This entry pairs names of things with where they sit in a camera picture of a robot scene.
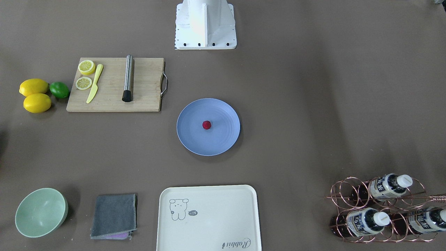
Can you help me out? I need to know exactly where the yellow plastic knife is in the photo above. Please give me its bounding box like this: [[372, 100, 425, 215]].
[[86, 64, 103, 104]]

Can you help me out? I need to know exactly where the steel muddler black tip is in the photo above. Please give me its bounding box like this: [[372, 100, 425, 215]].
[[122, 54, 134, 102]]

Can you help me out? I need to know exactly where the red strawberry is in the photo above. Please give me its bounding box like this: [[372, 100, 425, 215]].
[[202, 121, 212, 130]]

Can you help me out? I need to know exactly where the lemon slice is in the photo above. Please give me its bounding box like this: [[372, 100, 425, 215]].
[[75, 77, 93, 90], [77, 59, 96, 76]]

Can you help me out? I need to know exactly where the white pillar base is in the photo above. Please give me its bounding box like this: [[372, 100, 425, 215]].
[[174, 0, 237, 50]]

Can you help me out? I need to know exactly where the copper wire bottle rack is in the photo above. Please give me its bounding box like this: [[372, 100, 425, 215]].
[[326, 176, 445, 243]]

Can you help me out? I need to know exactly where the yellow lemon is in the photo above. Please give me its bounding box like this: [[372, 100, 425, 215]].
[[23, 93, 52, 113], [19, 78, 49, 97]]

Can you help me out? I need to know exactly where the grey folded cloth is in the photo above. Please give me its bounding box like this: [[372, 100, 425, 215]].
[[90, 193, 137, 240]]

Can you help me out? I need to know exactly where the green bowl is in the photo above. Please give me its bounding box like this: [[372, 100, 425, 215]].
[[15, 188, 68, 238]]

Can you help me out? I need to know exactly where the green lime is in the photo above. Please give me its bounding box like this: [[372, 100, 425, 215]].
[[49, 82, 70, 98]]

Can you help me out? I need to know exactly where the wooden cutting board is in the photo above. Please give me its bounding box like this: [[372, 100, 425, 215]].
[[66, 57, 166, 112]]

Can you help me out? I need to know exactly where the dark drink bottle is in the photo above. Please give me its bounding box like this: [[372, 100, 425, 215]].
[[329, 207, 391, 238], [391, 207, 446, 235], [351, 173, 414, 206]]

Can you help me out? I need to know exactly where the cream rectangular tray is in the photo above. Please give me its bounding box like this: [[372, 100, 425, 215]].
[[156, 184, 262, 251]]

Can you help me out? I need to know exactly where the blue plate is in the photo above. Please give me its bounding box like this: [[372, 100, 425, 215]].
[[176, 98, 241, 156]]

